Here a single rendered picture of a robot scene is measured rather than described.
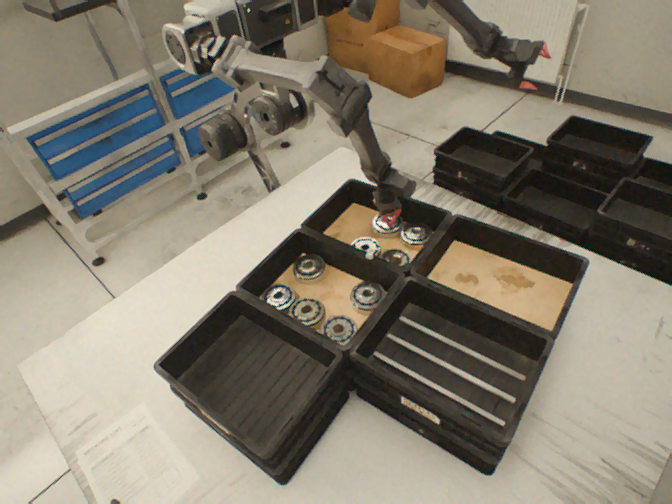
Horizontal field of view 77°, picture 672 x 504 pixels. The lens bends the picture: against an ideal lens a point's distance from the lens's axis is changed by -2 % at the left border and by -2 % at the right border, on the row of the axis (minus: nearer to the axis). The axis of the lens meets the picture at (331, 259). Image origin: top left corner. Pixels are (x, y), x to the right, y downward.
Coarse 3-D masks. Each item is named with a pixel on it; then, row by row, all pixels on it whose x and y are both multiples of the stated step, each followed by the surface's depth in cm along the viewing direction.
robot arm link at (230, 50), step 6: (216, 42) 107; (222, 42) 106; (228, 42) 106; (234, 42) 105; (216, 48) 106; (222, 48) 106; (228, 48) 105; (234, 48) 105; (240, 48) 105; (210, 54) 107; (216, 54) 106; (222, 54) 106; (228, 54) 105; (234, 54) 105; (216, 60) 109; (222, 60) 105; (228, 60) 105
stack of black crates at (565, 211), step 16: (528, 176) 217; (544, 176) 214; (512, 192) 210; (528, 192) 220; (544, 192) 219; (560, 192) 213; (576, 192) 207; (592, 192) 201; (512, 208) 206; (528, 208) 198; (544, 208) 211; (560, 208) 209; (576, 208) 208; (592, 208) 206; (528, 224) 204; (544, 224) 197; (560, 224) 191; (576, 224) 186; (576, 240) 191
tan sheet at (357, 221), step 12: (348, 216) 154; (360, 216) 153; (372, 216) 153; (336, 228) 150; (348, 228) 150; (360, 228) 149; (372, 228) 149; (348, 240) 146; (384, 240) 144; (396, 240) 143; (408, 252) 139
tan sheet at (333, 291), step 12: (288, 276) 137; (324, 276) 135; (336, 276) 135; (348, 276) 134; (300, 288) 133; (312, 288) 133; (324, 288) 132; (336, 288) 132; (348, 288) 131; (324, 300) 129; (336, 300) 128; (348, 300) 128; (336, 312) 125; (348, 312) 125; (360, 324) 122
